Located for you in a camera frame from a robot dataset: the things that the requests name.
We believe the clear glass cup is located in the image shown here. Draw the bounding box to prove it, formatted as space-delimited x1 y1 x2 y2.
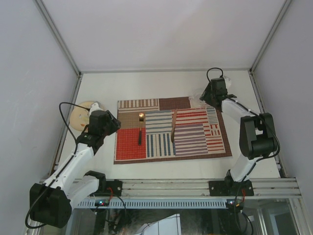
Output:
189 89 207 109

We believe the dark handled fork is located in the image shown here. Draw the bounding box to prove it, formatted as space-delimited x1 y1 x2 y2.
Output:
138 113 144 145

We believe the brown wooden knife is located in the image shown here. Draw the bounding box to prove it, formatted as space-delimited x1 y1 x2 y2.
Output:
171 109 178 143

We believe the patchwork striped placemat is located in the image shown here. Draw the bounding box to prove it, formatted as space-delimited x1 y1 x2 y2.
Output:
114 96 232 165

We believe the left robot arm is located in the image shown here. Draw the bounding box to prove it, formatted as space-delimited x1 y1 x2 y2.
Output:
25 109 121 229

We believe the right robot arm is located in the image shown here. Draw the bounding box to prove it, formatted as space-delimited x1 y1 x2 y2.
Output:
200 76 280 196

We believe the round wooden plate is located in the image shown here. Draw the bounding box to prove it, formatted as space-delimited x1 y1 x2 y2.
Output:
69 101 104 131

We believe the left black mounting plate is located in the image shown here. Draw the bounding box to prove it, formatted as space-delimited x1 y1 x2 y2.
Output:
105 180 123 196

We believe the black mounting plate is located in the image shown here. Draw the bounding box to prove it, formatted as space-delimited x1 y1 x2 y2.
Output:
208 180 254 196
105 180 123 196

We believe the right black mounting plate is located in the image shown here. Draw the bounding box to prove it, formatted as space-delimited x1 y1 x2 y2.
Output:
208 180 254 196

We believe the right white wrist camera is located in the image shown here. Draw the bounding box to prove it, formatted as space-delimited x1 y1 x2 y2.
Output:
223 75 232 89

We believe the left camera black cable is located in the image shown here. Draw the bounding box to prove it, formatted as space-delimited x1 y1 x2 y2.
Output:
24 101 91 229

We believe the perforated blue cable tray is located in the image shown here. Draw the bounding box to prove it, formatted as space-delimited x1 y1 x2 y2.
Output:
77 198 227 209

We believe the aluminium front rail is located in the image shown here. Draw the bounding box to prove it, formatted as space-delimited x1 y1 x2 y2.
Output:
115 178 301 198

